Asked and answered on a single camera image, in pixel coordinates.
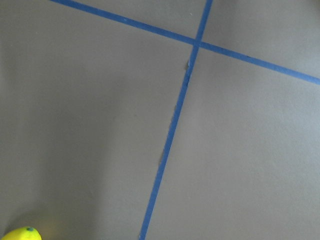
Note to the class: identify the yellow lemon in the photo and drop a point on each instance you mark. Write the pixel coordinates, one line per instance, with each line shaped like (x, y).
(23, 233)

